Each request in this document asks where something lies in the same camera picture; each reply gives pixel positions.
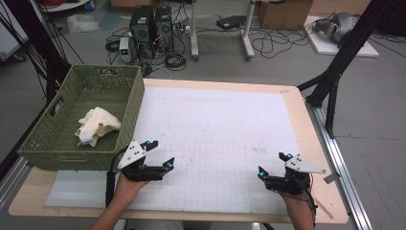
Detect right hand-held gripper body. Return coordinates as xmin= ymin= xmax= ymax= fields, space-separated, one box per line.
xmin=263 ymin=153 xmax=327 ymax=196

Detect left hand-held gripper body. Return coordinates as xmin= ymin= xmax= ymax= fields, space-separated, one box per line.
xmin=117 ymin=139 xmax=166 ymax=183

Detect cream printed cloth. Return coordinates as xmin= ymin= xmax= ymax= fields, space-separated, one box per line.
xmin=74 ymin=106 xmax=123 ymax=148

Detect green woven basket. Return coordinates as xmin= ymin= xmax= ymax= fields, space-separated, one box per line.
xmin=17 ymin=64 xmax=146 ymax=172

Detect person's left hand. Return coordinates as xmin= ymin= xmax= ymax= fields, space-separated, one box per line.
xmin=114 ymin=172 xmax=151 ymax=201

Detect person's right hand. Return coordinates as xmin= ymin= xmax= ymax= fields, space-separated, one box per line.
xmin=280 ymin=191 xmax=317 ymax=210

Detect grey tape piece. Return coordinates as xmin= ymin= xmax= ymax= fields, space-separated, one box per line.
xmin=323 ymin=172 xmax=342 ymax=185

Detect white grid mat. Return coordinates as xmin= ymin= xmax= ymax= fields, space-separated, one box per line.
xmin=44 ymin=85 xmax=318 ymax=216

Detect small grey power supply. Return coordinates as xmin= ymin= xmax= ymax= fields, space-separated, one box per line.
xmin=118 ymin=36 xmax=133 ymax=64

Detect large black computer tower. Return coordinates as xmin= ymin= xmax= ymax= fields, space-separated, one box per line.
xmin=128 ymin=5 xmax=157 ymax=59

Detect white floor board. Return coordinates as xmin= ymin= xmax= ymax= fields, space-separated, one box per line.
xmin=304 ymin=14 xmax=380 ymax=58

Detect slim black computer tower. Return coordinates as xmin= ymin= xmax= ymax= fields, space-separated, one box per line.
xmin=154 ymin=6 xmax=175 ymax=54

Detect white desk leg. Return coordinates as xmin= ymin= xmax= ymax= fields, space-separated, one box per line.
xmin=240 ymin=0 xmax=257 ymax=61
xmin=190 ymin=0 xmax=201 ymax=61

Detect clear plastic bag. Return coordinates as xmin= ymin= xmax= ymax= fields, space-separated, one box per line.
xmin=66 ymin=12 xmax=101 ymax=35

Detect brown cardboard box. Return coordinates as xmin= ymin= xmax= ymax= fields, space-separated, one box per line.
xmin=257 ymin=0 xmax=314 ymax=31

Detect grey headset device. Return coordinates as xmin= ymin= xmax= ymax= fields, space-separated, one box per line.
xmin=312 ymin=11 xmax=360 ymax=44

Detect flat black device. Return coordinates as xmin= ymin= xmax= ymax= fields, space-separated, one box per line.
xmin=215 ymin=14 xmax=247 ymax=31

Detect wide cardboard box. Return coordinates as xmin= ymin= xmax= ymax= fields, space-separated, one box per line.
xmin=309 ymin=0 xmax=372 ymax=17

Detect white cabinet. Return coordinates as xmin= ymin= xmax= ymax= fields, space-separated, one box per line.
xmin=0 ymin=0 xmax=30 ymax=61

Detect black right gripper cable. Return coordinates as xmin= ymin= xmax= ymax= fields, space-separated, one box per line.
xmin=293 ymin=176 xmax=319 ymax=226

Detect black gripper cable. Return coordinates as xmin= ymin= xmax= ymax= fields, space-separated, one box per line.
xmin=293 ymin=176 xmax=319 ymax=226
xmin=104 ymin=146 xmax=129 ymax=209

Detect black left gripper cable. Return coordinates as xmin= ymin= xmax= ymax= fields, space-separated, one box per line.
xmin=104 ymin=146 xmax=129 ymax=209

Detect long aluminium rail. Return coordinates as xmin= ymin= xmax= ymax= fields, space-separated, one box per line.
xmin=304 ymin=99 xmax=373 ymax=230

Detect coiled black cable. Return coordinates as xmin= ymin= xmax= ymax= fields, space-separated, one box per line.
xmin=164 ymin=52 xmax=188 ymax=72

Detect tangled black floor cables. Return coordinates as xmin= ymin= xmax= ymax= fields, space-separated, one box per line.
xmin=250 ymin=27 xmax=310 ymax=59

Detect short aluminium rail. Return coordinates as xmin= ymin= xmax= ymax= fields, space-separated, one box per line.
xmin=0 ymin=156 xmax=33 ymax=209

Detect black metal stand with cables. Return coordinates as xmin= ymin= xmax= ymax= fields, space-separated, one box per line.
xmin=0 ymin=0 xmax=84 ymax=104

